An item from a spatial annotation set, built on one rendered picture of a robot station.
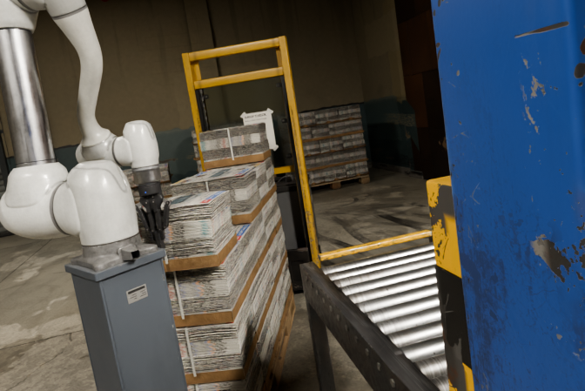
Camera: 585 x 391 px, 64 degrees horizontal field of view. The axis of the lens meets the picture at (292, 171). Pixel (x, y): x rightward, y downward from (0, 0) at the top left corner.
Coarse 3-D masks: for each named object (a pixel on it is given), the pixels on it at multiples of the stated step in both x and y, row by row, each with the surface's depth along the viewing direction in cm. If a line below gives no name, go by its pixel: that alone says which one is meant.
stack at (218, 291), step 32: (256, 224) 234; (256, 256) 222; (192, 288) 170; (224, 288) 168; (256, 288) 211; (256, 320) 205; (288, 320) 285; (192, 352) 174; (224, 352) 172; (256, 352) 198; (192, 384) 176; (224, 384) 174; (256, 384) 190
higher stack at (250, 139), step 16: (224, 128) 305; (240, 128) 278; (256, 128) 277; (208, 144) 281; (224, 144) 280; (240, 144) 279; (256, 144) 278; (208, 160) 282; (272, 176) 305; (272, 208) 286; (288, 272) 313; (288, 288) 301; (288, 304) 293
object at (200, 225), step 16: (208, 192) 185; (224, 192) 180; (176, 208) 161; (192, 208) 160; (208, 208) 160; (224, 208) 179; (176, 224) 162; (192, 224) 161; (208, 224) 160; (224, 224) 177; (176, 240) 162; (192, 240) 161; (208, 240) 161; (224, 240) 173; (176, 256) 163; (192, 256) 163
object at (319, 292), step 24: (312, 264) 160; (312, 288) 149; (336, 288) 135; (336, 312) 124; (360, 312) 118; (336, 336) 129; (360, 336) 106; (384, 336) 104; (360, 360) 110; (384, 360) 95; (408, 360) 93; (384, 384) 96; (408, 384) 85; (432, 384) 84
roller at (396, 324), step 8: (416, 312) 113; (424, 312) 113; (432, 312) 112; (384, 320) 111; (392, 320) 111; (400, 320) 111; (408, 320) 111; (416, 320) 111; (424, 320) 111; (432, 320) 111; (384, 328) 109; (392, 328) 109; (400, 328) 110
